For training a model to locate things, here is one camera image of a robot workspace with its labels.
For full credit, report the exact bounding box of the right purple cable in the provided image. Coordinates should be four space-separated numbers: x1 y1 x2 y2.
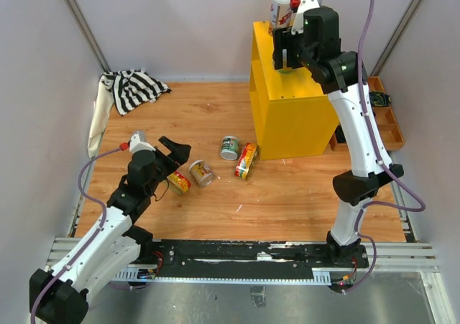
290 0 427 296

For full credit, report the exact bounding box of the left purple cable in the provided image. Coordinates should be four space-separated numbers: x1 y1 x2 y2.
29 142 130 324

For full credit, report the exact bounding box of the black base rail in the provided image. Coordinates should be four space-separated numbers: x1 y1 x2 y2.
133 240 369 282

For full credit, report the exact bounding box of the white lid yellow can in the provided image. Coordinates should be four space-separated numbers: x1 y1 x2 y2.
278 68 294 74

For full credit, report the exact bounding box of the purple cable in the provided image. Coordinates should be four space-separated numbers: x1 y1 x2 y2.
29 142 130 324
290 0 427 296

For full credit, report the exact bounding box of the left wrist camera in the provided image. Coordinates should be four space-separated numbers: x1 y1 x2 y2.
129 131 155 154

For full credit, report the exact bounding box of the striped black white cloth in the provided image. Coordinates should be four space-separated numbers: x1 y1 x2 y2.
100 70 172 116

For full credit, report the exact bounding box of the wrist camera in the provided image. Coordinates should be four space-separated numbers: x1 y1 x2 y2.
129 131 155 154
290 0 321 36

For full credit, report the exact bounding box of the yellow cabinet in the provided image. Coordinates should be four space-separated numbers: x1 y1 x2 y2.
249 22 339 159

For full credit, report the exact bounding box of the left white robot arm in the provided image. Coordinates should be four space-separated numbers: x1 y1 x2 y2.
29 131 191 323

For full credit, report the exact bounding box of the red yellow fish tin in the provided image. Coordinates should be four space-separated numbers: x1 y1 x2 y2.
167 171 191 195

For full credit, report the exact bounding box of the dark green item tray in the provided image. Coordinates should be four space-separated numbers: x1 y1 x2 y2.
369 91 391 107

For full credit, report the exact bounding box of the black item lower tray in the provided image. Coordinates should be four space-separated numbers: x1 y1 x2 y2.
334 125 346 144

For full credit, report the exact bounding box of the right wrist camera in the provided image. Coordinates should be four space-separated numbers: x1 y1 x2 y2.
290 0 321 36

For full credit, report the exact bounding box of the green fruit can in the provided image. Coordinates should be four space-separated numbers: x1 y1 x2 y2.
220 135 239 161

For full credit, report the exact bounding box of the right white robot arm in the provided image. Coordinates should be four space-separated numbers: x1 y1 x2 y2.
272 4 404 267

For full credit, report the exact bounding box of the orange fruit can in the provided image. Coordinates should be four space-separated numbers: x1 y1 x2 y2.
189 159 214 188

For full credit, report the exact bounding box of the wooden compartment tray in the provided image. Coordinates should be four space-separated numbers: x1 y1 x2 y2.
329 75 406 152

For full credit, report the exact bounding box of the cream cloth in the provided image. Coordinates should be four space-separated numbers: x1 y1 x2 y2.
87 80 114 158

